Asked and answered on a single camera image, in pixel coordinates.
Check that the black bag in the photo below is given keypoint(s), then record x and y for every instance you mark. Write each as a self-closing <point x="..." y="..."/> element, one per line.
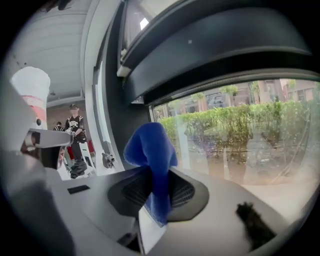
<point x="78" y="168"/>

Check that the white chair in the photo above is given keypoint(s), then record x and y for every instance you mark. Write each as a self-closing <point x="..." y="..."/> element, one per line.
<point x="83" y="150"/>

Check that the black awning window sash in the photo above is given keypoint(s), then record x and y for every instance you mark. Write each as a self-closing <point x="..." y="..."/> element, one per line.
<point x="212" y="50"/>

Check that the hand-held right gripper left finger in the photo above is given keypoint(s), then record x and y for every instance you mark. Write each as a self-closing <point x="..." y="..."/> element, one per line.
<point x="100" y="185"/>

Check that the clear window glass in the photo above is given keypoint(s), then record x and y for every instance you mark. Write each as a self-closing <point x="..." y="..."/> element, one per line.
<point x="250" y="137"/>

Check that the blue cloth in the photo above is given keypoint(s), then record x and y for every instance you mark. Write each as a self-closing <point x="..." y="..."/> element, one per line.
<point x="152" y="150"/>

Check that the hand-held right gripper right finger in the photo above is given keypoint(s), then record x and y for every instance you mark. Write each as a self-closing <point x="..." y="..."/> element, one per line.
<point x="225" y="200"/>

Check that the black window frame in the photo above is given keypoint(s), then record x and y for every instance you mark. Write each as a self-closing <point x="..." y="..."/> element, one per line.
<point x="117" y="112"/>

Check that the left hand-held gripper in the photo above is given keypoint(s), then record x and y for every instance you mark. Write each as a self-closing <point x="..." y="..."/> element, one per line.
<point x="51" y="157"/>

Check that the white plastic bag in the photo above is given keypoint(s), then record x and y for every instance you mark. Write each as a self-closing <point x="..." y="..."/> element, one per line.
<point x="32" y="82"/>

